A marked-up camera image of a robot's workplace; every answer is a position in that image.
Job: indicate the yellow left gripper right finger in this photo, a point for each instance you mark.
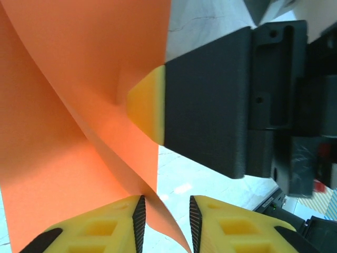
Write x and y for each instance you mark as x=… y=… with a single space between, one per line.
x=237 y=232

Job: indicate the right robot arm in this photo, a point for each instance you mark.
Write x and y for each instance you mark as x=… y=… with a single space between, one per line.
x=289 y=218

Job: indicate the orange paper sheet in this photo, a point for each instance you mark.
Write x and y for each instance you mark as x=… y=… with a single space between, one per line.
x=65 y=105

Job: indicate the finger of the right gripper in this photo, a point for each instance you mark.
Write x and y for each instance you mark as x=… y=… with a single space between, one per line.
x=205 y=105

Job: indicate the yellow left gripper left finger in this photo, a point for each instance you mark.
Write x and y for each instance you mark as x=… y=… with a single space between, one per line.
x=100 y=232

